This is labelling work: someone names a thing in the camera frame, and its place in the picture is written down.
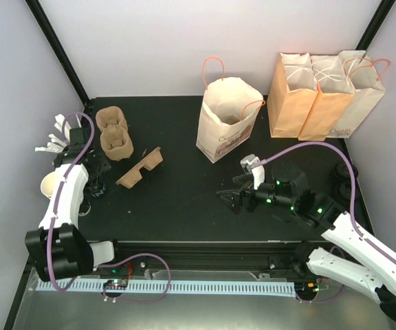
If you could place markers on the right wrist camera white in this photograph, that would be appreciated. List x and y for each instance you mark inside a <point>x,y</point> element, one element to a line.
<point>251,164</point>

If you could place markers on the printed Cream Bear paper bag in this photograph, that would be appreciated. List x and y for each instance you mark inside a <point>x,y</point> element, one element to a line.
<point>228,113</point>

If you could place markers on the black coffee lid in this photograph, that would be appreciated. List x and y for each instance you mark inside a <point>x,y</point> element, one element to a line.
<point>343,192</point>
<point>340,172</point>

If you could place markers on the white bag orange handles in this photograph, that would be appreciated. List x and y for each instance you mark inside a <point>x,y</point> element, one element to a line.
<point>366,76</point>

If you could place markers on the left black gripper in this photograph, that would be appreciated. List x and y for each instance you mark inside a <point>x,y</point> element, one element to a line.
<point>105,165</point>

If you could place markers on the light blue cable duct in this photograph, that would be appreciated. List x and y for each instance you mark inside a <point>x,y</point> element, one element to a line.
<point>197,287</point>

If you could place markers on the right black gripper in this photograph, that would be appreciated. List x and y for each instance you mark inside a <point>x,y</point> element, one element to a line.
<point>238,201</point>

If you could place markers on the black coffee lid middle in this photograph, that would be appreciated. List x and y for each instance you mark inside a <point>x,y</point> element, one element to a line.
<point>343,192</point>

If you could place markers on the black paper cup stack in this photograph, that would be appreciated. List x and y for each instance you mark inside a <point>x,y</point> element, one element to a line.
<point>93,190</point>

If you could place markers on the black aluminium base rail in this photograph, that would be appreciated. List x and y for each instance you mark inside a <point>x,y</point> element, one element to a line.
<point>282,260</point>

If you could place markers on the back-left pulp cup carrier stack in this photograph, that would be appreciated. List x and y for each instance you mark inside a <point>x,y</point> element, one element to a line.
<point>114,133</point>

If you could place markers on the left orange paper bag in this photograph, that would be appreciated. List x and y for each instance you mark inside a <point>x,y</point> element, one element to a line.
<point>291,95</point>

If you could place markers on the stack of white paper cups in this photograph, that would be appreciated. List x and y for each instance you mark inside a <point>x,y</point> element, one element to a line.
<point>48,184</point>

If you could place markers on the right black frame post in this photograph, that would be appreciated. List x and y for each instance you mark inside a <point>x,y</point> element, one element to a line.
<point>375,24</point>

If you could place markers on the middle orange paper bag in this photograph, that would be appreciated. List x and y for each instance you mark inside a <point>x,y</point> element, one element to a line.
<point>335,92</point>

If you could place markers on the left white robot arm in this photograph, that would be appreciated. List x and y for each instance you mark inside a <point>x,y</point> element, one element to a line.
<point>57,242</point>

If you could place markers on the left black frame post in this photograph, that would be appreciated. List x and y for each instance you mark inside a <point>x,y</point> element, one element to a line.
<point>52,38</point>

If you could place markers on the orange paper bag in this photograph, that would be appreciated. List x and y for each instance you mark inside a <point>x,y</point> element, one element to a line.
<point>335,92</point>
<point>291,95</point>

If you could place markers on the black frame post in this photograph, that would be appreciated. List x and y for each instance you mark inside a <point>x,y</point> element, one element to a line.
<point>52,38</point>
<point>375,24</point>

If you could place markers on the black coffee lid back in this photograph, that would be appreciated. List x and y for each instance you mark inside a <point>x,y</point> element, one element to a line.
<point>340,172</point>

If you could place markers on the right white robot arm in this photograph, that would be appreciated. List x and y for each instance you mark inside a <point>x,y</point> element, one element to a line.
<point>373,270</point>

